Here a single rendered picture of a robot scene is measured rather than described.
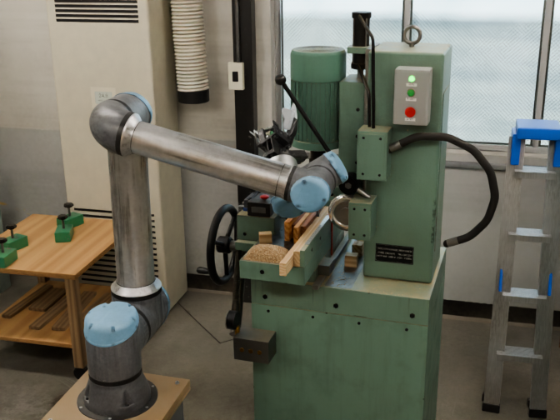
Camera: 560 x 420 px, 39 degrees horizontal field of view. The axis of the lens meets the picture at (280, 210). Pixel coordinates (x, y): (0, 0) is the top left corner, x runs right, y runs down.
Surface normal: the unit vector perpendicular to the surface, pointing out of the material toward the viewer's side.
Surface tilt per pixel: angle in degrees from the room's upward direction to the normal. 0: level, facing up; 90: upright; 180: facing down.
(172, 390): 1
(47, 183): 90
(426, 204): 90
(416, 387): 90
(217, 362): 0
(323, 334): 90
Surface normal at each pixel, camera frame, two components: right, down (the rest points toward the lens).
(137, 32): -0.26, 0.32
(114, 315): -0.03, -0.91
